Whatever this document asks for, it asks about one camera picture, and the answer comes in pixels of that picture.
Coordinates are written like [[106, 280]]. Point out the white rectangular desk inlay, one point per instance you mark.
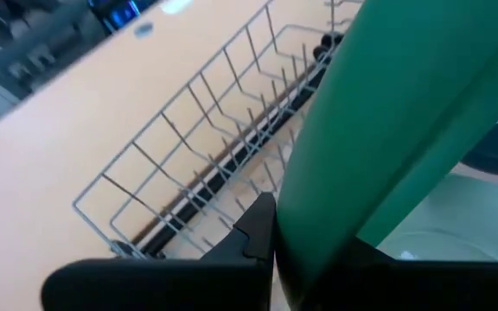
[[175, 5]]

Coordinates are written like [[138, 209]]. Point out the large beige desk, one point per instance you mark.
[[59, 151]]

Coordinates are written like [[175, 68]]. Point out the black computer tower blue lights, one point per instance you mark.
[[119, 10]]

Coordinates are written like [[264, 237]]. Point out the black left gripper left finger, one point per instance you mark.
[[167, 285]]

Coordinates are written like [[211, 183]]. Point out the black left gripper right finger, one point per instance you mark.
[[426, 287]]

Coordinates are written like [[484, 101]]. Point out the pale green plate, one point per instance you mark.
[[456, 216]]

